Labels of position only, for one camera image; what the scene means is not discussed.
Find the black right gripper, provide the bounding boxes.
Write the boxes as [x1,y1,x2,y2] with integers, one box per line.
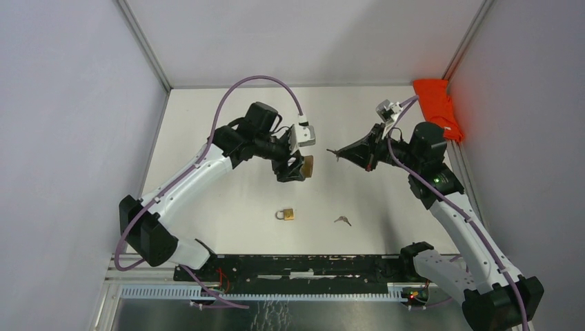
[338,123,422,172]

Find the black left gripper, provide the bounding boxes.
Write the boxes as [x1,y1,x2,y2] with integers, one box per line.
[255,130,305,182]

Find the silver key bunch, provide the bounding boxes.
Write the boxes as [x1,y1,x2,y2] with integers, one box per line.
[326,148,340,162]

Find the large brass padlock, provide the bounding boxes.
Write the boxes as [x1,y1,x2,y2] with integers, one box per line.
[299,155,314,179]

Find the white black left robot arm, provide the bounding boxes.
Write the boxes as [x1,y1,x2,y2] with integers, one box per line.
[119,102,316,281]

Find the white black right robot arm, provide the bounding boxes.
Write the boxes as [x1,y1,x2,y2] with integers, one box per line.
[335,122,544,330]

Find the small brass padlock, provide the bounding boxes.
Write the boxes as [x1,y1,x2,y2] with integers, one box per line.
[275,208,295,221]

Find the small keys on table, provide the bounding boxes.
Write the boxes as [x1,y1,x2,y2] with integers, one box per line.
[334,216,352,227]

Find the orange folded cloth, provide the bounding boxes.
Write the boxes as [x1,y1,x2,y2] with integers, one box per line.
[413,79,465,143]

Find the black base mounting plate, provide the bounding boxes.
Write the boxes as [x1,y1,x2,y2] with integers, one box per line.
[173,254,427,294]

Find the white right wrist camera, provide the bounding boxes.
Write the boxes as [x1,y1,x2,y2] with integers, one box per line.
[376,99,404,128]

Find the aluminium corner frame post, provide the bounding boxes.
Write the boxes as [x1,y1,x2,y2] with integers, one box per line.
[442,0,497,81]

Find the aluminium front frame rail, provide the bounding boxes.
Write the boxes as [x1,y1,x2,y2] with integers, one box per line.
[89,253,535,331]

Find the left aluminium corner post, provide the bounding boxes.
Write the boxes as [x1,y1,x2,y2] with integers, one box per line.
[113,0,172,93]

